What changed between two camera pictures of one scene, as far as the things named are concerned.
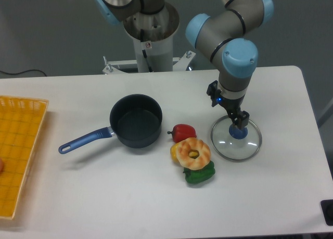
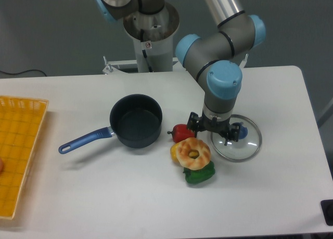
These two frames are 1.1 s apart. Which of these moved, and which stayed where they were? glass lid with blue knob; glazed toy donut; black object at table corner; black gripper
Moved: black gripper
Stayed: glass lid with blue knob; black object at table corner; glazed toy donut
